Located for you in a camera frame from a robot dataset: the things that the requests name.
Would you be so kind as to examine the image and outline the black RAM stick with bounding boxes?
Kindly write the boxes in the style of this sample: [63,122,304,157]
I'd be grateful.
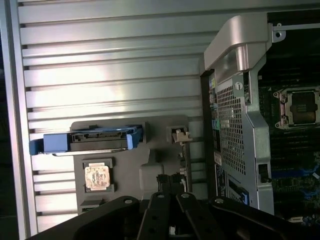
[155,174,171,194]
[169,172,183,195]

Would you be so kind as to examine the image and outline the CPU chip with metal lid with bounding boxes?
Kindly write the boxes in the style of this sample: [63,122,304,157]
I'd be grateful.
[84,163,112,192]

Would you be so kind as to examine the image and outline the blue plastic case latch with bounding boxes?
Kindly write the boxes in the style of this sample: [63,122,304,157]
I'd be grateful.
[239,187,250,206]

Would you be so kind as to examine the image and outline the grey plastic parts rack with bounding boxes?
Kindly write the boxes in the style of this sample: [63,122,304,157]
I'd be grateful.
[69,114,194,216]

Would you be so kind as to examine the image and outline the disk drive in blue carrier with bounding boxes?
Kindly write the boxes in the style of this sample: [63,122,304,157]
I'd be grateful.
[28,125,143,157]

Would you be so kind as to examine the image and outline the grey metal PC case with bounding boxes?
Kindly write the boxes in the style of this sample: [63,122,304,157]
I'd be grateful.
[199,11,320,224]

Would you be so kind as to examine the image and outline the dark green motherboard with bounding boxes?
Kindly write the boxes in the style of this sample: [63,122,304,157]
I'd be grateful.
[257,23,320,223]

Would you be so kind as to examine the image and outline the CPU socket with metal frame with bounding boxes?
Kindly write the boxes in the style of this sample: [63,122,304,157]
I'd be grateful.
[272,86,320,131]

